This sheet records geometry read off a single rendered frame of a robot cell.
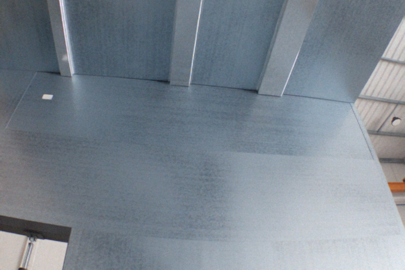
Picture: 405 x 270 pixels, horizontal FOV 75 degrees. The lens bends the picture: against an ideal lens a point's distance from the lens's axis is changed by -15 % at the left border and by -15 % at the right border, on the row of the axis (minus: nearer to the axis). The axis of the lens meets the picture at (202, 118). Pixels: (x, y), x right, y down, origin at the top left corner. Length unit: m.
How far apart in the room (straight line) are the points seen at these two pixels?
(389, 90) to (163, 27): 9.03
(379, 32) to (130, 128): 1.51
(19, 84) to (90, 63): 0.47
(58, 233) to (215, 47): 1.22
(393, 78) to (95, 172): 9.27
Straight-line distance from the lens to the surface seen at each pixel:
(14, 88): 2.00
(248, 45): 1.72
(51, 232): 1.37
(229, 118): 1.71
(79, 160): 1.51
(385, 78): 9.81
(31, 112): 1.80
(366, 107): 10.20
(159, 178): 1.42
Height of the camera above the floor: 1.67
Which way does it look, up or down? 43 degrees up
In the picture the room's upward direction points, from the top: straight up
